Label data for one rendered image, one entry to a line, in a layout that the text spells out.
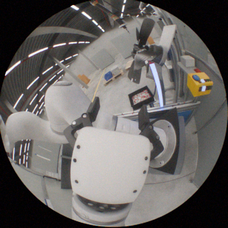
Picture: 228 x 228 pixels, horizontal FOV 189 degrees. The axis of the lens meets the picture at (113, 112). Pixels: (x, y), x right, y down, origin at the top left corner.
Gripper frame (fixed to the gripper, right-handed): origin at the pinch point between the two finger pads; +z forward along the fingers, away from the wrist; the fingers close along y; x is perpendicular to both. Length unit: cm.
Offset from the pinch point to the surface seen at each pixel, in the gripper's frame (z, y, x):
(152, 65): 22.2, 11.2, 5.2
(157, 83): 23.1, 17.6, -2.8
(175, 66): 67, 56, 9
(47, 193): -113, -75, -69
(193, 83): 18.4, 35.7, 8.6
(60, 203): -113, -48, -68
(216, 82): 28, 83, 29
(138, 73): 58, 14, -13
